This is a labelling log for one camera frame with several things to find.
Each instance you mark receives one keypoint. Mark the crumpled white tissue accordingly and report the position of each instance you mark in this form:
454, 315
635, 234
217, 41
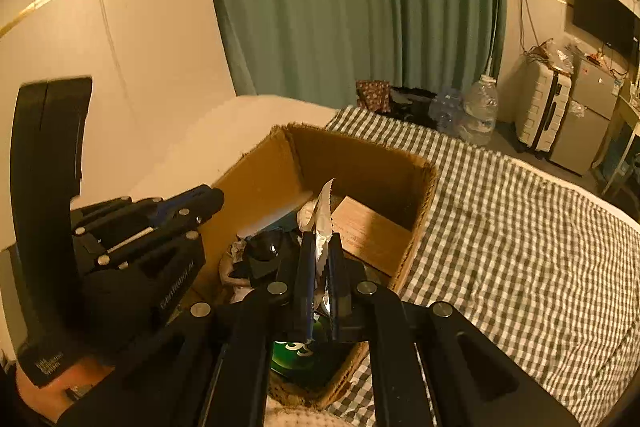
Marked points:
232, 252

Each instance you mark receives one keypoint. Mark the white suitcase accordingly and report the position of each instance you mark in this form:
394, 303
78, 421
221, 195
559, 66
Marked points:
540, 107

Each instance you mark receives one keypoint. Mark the pack of water bottles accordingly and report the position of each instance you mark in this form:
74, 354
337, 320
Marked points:
447, 112

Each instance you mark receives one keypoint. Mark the silver foil sachet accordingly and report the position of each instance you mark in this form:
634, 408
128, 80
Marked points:
320, 217

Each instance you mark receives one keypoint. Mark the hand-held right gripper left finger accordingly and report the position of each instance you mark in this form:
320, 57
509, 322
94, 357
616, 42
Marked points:
305, 277

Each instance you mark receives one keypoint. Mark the green medicine box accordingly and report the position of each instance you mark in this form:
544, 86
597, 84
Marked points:
295, 357

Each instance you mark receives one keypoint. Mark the patterned brown bag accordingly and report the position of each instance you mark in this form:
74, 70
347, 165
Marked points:
372, 96

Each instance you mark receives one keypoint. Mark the black clothes pile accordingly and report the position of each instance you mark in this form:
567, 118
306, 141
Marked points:
412, 104

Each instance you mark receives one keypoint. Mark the green checked blanket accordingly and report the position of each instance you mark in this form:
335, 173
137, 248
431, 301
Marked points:
500, 232

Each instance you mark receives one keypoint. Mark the black glossy object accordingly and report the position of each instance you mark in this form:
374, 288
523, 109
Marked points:
262, 252

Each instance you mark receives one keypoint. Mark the brown cardboard box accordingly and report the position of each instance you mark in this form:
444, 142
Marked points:
360, 167

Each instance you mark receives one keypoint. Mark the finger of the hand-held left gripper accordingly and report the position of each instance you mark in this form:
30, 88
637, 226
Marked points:
195, 199
150, 239

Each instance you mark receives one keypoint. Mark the large clear water bottle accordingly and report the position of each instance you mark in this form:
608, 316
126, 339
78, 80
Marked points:
481, 112

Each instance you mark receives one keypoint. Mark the wide green curtain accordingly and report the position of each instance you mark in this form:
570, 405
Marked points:
300, 7

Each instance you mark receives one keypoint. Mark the clear plastic bag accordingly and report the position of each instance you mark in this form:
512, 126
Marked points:
560, 57

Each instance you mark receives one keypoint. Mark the tan and red carton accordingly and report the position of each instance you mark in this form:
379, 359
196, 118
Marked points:
370, 232

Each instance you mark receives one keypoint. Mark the person's left hand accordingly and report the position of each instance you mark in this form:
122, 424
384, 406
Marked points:
50, 399

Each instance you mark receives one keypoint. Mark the grey mini fridge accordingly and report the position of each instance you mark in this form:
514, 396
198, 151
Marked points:
585, 117

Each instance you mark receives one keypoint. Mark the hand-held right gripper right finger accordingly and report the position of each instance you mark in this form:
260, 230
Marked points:
336, 287

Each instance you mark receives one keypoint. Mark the black wall television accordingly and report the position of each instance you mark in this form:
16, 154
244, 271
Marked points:
605, 14

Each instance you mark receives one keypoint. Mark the white vanity desk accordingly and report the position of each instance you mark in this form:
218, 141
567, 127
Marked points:
622, 147

